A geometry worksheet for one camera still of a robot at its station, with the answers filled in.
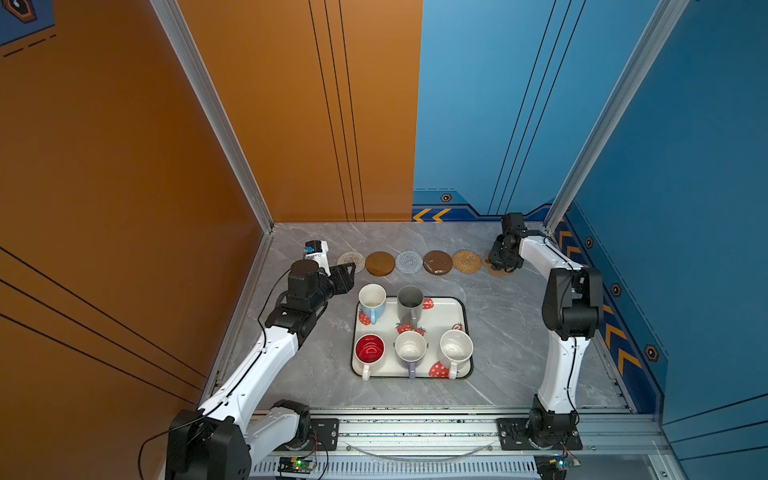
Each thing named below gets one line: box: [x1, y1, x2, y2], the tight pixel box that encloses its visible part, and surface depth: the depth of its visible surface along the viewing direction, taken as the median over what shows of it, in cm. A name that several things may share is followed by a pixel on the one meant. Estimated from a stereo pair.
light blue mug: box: [358, 282, 387, 325], surface depth 91 cm
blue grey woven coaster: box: [395, 250, 423, 274], surface depth 111 cm
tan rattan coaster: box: [452, 249, 481, 274], surface depth 111 cm
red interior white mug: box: [354, 333, 386, 381], surface depth 82 cm
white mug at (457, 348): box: [439, 329, 474, 380], surface depth 83 cm
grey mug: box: [397, 285, 424, 329], surface depth 89 cm
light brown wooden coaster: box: [365, 251, 395, 277], surface depth 111 cm
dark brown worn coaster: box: [423, 250, 453, 275], surface depth 111 cm
